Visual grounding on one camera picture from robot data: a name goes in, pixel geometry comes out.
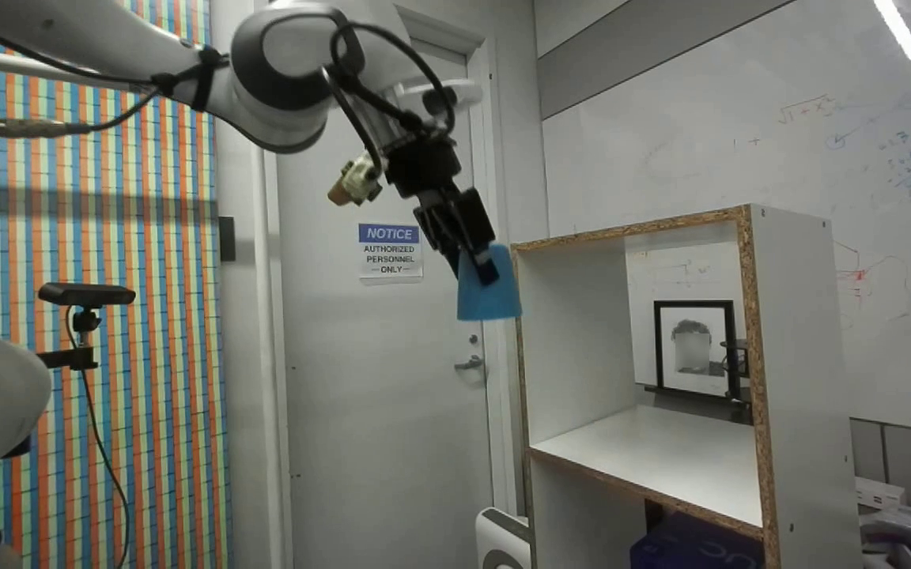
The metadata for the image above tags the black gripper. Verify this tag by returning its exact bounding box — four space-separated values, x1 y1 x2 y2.
381 136 503 289

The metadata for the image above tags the blue plastic cup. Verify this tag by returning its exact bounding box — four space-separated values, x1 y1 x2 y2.
456 241 525 327

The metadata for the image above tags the blue white notice sign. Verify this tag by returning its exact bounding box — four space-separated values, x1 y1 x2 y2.
355 219 428 283

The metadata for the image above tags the white door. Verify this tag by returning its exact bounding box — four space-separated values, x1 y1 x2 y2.
273 7 511 569

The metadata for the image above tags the black framed portrait picture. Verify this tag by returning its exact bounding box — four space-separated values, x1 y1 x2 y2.
652 298 742 401

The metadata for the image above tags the white floor appliance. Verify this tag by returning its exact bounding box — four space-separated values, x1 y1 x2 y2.
470 507 535 569

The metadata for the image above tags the scribbled white whiteboard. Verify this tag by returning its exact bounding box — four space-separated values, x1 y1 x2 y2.
535 0 911 437

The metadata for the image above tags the white chipboard shelf unit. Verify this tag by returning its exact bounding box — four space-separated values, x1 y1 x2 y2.
505 203 867 569

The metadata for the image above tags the dark blue storage bin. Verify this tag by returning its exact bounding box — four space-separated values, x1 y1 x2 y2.
627 513 769 569

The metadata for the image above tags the colourful striped curtain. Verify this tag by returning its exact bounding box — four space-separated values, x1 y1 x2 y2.
0 0 232 569

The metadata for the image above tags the ceiling light strip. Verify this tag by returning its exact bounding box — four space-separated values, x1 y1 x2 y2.
868 0 911 93

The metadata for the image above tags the grey clutter pile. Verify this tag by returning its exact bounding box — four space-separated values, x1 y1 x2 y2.
850 474 911 569

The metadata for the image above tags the silver door handle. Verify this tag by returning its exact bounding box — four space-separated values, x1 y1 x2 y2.
449 336 490 388

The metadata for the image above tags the beige wrist camera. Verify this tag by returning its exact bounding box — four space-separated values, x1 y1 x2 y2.
324 155 386 210

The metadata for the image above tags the black wall switch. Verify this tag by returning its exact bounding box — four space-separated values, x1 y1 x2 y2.
216 215 240 266

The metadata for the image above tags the black camera on mount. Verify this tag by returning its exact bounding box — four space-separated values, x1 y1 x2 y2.
34 278 138 375

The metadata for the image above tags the thin black camera cable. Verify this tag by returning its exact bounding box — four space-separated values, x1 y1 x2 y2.
73 367 135 569

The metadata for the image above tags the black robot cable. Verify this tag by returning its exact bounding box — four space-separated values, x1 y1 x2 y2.
0 17 460 184

